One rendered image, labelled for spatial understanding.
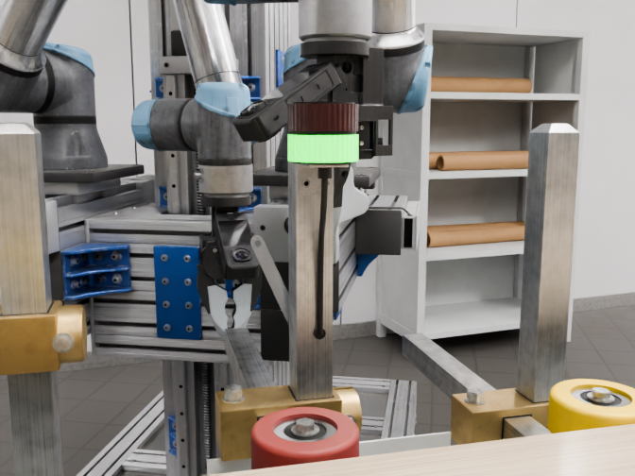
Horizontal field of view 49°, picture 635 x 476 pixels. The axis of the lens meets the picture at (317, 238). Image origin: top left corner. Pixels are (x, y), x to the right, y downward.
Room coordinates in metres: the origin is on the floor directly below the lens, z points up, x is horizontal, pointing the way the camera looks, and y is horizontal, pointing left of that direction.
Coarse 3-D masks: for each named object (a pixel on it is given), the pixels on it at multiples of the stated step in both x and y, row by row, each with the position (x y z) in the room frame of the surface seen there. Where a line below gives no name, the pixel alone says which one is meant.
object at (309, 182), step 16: (304, 176) 0.61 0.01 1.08; (320, 176) 0.58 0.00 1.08; (304, 192) 0.61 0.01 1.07; (320, 192) 0.62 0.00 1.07; (320, 208) 0.59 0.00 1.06; (320, 224) 0.60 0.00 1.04; (320, 240) 0.60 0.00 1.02; (320, 256) 0.61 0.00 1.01; (320, 272) 0.61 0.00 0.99; (320, 288) 0.61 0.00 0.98; (320, 304) 0.61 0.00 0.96; (320, 320) 0.61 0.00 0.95; (320, 336) 0.62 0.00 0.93
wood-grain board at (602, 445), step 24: (576, 432) 0.49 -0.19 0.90; (600, 432) 0.49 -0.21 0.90; (624, 432) 0.49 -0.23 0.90; (384, 456) 0.45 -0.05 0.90; (408, 456) 0.45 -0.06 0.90; (432, 456) 0.45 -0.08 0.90; (456, 456) 0.45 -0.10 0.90; (480, 456) 0.45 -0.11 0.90; (504, 456) 0.45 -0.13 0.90; (528, 456) 0.45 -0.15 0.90; (552, 456) 0.45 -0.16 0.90; (576, 456) 0.45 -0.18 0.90; (600, 456) 0.45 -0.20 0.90; (624, 456) 0.45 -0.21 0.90
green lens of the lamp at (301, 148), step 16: (288, 144) 0.58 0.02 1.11; (304, 144) 0.56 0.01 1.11; (320, 144) 0.56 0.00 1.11; (336, 144) 0.56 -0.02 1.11; (352, 144) 0.57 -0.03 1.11; (288, 160) 0.58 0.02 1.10; (304, 160) 0.56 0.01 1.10; (320, 160) 0.56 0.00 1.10; (336, 160) 0.56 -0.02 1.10; (352, 160) 0.57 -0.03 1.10
